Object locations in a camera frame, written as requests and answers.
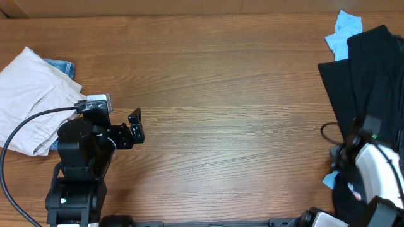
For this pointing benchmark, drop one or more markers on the blue denim jeans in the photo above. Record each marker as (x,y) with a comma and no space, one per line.
(66,67)

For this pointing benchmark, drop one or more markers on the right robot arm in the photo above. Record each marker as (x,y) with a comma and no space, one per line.
(378,165)

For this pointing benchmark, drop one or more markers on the beige folded trousers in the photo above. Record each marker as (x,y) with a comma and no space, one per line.
(30,85)

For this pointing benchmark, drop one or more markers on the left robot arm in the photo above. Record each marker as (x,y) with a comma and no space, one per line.
(86,148)

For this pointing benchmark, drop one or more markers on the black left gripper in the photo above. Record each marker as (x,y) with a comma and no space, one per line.
(125,140)

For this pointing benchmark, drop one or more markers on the light blue cloth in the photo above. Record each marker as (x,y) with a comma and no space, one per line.
(346,26)

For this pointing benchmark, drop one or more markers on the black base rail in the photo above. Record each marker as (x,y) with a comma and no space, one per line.
(128,221)

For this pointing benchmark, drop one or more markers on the black garment pile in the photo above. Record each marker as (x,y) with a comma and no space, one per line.
(369,82)

